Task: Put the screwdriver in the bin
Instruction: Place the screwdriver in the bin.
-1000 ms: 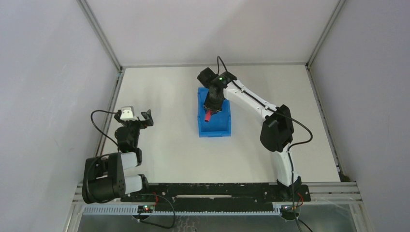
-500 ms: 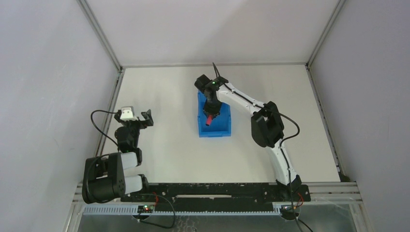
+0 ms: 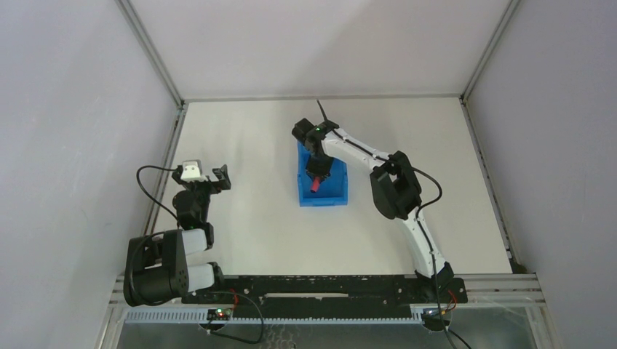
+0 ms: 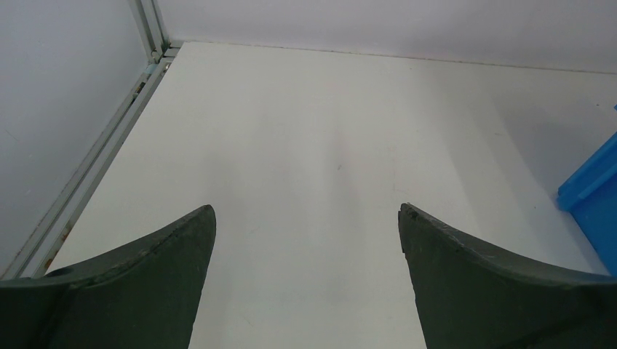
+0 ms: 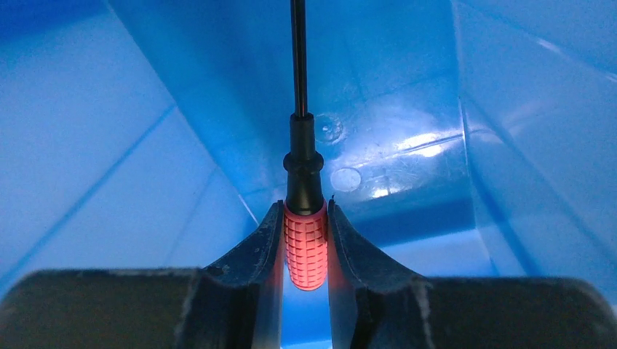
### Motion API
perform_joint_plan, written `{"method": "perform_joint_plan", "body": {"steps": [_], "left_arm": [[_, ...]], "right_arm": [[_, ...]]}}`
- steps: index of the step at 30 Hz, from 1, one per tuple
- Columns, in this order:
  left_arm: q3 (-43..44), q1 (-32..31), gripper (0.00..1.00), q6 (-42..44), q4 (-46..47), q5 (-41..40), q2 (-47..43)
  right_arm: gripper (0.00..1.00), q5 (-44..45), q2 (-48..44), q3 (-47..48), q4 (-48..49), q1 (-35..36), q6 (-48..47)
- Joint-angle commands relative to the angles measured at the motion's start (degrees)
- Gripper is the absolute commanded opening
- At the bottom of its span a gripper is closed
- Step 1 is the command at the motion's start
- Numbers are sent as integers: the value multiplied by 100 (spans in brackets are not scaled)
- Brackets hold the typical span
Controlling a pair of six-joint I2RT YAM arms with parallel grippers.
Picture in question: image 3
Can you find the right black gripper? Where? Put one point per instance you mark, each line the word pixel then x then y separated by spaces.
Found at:
pixel 317 172

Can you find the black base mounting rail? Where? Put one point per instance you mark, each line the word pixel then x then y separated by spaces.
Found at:
pixel 327 297

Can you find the left controller circuit board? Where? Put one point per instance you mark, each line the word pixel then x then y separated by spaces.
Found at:
pixel 219 314

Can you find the aluminium frame right post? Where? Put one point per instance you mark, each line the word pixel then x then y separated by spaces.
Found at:
pixel 489 49

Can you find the right controller circuit board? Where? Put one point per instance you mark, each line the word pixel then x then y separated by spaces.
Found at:
pixel 435 321

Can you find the blue plastic storage bin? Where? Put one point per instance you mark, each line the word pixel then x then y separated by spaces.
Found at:
pixel 332 192

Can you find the aluminium frame post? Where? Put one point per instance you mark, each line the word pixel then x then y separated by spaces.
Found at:
pixel 489 49
pixel 130 13

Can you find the controller circuit board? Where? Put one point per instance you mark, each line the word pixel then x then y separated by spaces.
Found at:
pixel 219 314
pixel 435 321

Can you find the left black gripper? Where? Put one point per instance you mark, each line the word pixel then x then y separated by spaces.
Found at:
pixel 201 182

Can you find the aluminium frame left post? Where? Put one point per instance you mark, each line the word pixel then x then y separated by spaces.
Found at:
pixel 130 13

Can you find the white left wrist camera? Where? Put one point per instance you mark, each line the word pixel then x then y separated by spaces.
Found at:
pixel 192 171

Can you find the red-handled black screwdriver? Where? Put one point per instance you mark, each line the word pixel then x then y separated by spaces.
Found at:
pixel 315 184

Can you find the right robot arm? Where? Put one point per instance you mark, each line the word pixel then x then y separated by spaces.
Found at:
pixel 395 189

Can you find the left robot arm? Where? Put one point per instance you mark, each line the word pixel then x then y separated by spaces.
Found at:
pixel 157 268

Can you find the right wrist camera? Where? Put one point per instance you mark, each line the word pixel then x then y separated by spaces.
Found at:
pixel 306 134

